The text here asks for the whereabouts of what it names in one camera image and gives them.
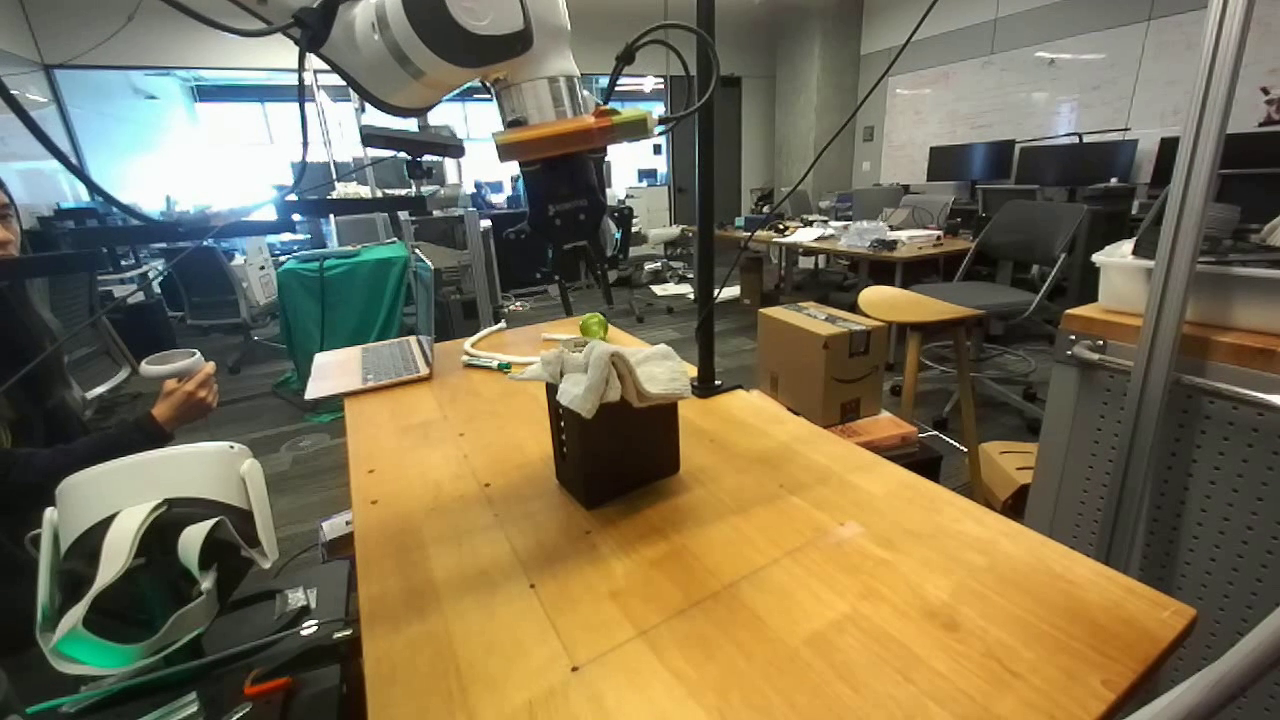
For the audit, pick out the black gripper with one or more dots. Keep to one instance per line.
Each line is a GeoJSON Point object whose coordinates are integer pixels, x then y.
{"type": "Point", "coordinates": [566, 211]}

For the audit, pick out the white towel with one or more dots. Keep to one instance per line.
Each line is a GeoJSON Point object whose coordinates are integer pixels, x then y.
{"type": "Point", "coordinates": [595, 374]}

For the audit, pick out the black perforated basket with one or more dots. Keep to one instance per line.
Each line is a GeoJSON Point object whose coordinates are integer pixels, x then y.
{"type": "Point", "coordinates": [614, 452]}

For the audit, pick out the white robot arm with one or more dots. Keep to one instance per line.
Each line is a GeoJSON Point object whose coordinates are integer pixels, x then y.
{"type": "Point", "coordinates": [409, 53]}

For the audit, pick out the operator hand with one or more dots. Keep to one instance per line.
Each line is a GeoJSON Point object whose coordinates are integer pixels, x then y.
{"type": "Point", "coordinates": [184, 397]}

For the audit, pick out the green ball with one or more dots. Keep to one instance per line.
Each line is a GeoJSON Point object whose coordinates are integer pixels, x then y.
{"type": "Point", "coordinates": [595, 326]}

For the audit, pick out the black vertical pole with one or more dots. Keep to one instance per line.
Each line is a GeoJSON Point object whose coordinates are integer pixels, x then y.
{"type": "Point", "coordinates": [706, 196]}

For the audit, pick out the green cloth covered chair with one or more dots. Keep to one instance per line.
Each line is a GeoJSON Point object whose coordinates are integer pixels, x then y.
{"type": "Point", "coordinates": [337, 298]}

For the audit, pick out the silver laptop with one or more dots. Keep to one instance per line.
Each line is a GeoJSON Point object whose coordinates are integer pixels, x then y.
{"type": "Point", "coordinates": [370, 367]}

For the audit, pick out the wooden office desk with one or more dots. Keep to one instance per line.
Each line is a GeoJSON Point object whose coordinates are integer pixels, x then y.
{"type": "Point", "coordinates": [869, 256]}

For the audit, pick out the cardboard box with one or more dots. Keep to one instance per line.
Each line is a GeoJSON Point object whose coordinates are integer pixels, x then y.
{"type": "Point", "coordinates": [822, 362]}

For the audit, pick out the wooden stool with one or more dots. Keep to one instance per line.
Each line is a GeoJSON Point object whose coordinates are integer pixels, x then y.
{"type": "Point", "coordinates": [921, 319]}

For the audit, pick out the white VR controller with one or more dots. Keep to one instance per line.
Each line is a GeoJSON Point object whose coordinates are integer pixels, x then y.
{"type": "Point", "coordinates": [173, 367]}

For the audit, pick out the black office chair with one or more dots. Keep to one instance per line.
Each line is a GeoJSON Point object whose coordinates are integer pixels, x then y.
{"type": "Point", "coordinates": [1007, 279]}

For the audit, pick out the white VR headset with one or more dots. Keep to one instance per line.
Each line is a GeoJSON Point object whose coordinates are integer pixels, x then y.
{"type": "Point", "coordinates": [132, 555]}

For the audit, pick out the black computer monitor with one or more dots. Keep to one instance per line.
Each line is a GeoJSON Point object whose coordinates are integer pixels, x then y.
{"type": "Point", "coordinates": [1055, 166]}

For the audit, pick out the wrist camera with orange mount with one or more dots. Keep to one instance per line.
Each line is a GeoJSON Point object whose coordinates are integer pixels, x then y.
{"type": "Point", "coordinates": [566, 136]}

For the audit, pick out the aluminium frame post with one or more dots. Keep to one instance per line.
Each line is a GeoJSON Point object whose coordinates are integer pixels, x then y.
{"type": "Point", "coordinates": [1161, 332]}

